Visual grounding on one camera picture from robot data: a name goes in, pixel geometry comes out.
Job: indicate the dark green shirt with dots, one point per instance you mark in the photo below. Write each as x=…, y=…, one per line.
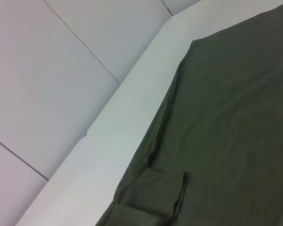
x=226, y=117

